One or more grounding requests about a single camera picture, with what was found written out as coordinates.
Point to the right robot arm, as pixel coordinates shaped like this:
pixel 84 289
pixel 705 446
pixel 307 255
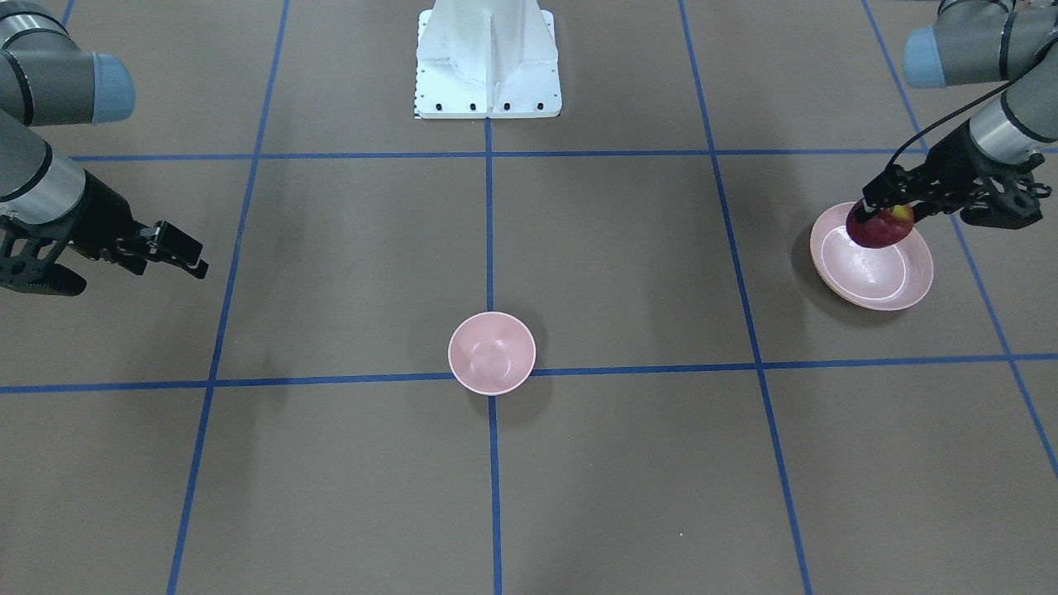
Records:
pixel 49 202

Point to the red apple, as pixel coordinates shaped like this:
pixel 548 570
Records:
pixel 880 228

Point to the brown paper table cover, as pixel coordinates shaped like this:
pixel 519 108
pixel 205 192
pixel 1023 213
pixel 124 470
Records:
pixel 587 354

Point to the pink bowl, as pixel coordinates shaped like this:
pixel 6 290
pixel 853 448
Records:
pixel 492 353

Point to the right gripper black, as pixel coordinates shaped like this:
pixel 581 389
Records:
pixel 97 216

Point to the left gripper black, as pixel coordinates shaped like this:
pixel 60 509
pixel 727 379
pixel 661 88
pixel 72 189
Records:
pixel 959 168

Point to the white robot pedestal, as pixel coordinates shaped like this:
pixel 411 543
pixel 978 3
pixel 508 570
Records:
pixel 486 59

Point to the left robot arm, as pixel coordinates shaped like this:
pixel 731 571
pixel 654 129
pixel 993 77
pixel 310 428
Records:
pixel 993 41

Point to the right arm camera mount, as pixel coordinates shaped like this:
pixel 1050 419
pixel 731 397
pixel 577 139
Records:
pixel 29 260

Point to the pink plate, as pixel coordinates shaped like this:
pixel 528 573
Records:
pixel 890 278

